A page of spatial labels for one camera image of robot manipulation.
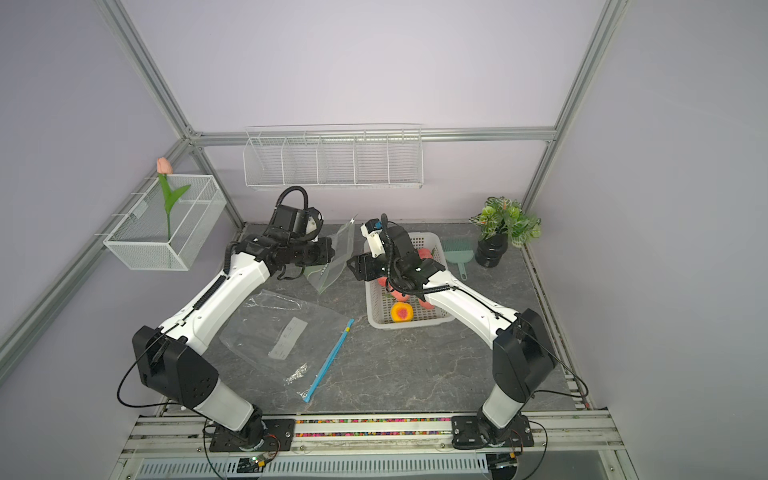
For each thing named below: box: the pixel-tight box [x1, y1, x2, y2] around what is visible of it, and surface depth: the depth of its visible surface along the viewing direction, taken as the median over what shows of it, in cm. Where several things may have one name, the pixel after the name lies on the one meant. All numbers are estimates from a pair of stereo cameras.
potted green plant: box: [469, 196, 542, 268], surface depth 89 cm
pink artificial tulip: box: [156, 157, 191, 244], surface depth 82 cm
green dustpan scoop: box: [442, 238, 474, 281], surface depth 114 cm
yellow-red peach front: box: [391, 301, 414, 323], surface depth 91 cm
